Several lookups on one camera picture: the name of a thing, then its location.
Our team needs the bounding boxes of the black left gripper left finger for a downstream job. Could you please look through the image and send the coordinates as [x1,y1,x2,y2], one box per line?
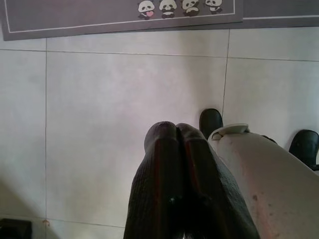
[124,121,184,239]

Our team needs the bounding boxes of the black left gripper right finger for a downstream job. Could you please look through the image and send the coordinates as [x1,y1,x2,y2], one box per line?
[177,122,260,239]

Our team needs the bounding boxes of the black robot left foot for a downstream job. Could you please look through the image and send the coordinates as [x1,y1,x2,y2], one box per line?
[199,108,224,137]

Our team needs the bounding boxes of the black robot foot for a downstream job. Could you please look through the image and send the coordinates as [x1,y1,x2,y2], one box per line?
[288,129,319,172]
[199,108,224,137]

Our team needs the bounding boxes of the black robot right foot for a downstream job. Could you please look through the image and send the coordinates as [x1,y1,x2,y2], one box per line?
[288,129,319,172]

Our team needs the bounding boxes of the black box on floor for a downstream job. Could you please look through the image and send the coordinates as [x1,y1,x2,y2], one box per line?
[0,218,33,239]

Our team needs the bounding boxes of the grey panda floor mat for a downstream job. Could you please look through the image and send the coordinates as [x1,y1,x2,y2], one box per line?
[0,0,244,42]

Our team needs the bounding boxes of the plain grey floor mat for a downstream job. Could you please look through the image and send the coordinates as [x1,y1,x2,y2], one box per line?
[242,0,319,19]

